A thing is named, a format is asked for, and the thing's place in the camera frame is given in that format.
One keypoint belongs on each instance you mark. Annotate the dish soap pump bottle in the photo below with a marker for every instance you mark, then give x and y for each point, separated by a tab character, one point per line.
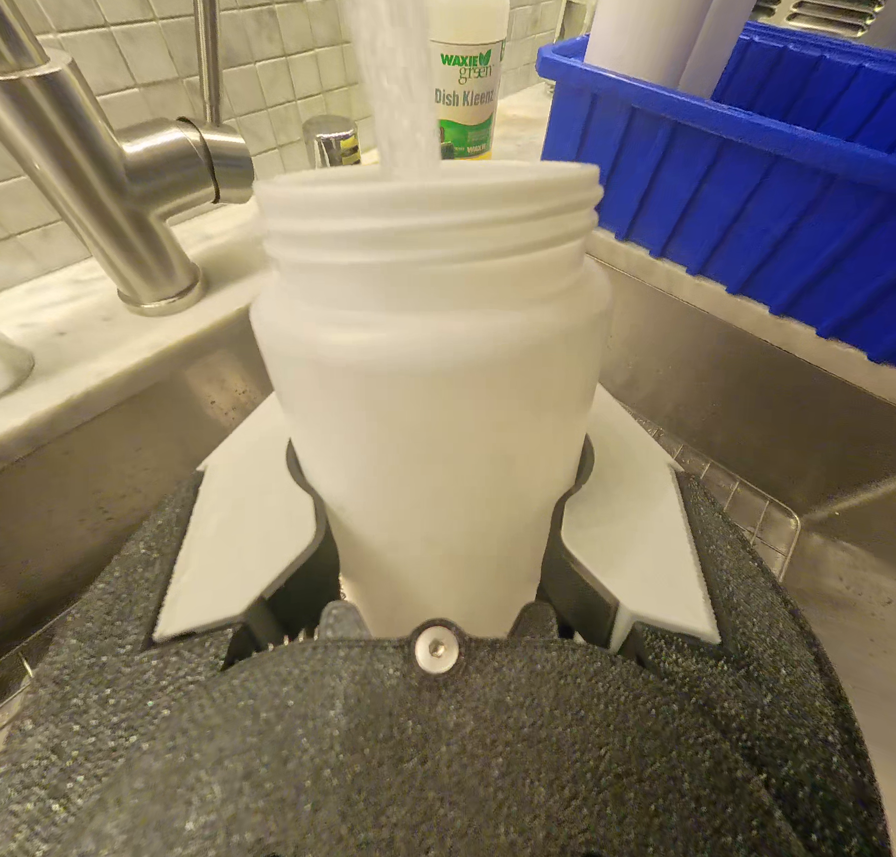
465	45

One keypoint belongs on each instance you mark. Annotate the stainless pull-down faucet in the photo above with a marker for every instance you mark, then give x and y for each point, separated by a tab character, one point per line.
105	157

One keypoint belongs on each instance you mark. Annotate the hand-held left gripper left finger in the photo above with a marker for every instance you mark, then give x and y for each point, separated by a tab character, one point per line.
231	528

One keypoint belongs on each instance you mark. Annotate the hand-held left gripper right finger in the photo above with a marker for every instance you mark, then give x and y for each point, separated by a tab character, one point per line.
637	542

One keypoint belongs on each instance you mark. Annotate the running water stream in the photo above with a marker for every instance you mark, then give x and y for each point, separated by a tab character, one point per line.
399	66

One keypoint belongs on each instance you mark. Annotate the white plastic squeeze bottle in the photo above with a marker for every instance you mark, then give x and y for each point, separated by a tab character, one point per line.
735	38
427	381
651	24

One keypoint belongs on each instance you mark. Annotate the blue plastic bin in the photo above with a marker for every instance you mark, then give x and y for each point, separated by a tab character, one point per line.
735	192

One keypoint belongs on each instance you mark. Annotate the stainless steel sink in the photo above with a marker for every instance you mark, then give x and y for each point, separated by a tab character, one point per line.
700	353

